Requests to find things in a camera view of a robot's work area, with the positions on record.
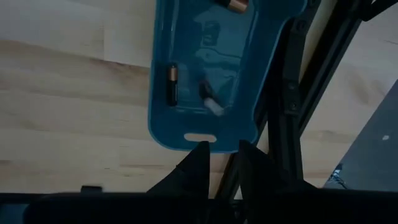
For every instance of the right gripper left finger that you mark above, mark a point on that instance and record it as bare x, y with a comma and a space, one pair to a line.
186, 186

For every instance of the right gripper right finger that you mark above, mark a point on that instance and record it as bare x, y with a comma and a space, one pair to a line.
264, 186

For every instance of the slim black copper battery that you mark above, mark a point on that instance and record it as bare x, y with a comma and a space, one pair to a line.
172, 87

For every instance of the teal plastic tray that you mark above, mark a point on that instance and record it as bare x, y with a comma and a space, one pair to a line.
224, 46

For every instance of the white paper scrap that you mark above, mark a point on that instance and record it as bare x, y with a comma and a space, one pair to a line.
385, 137

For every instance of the black aluminium table frame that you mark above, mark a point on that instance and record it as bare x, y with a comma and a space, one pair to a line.
290, 93

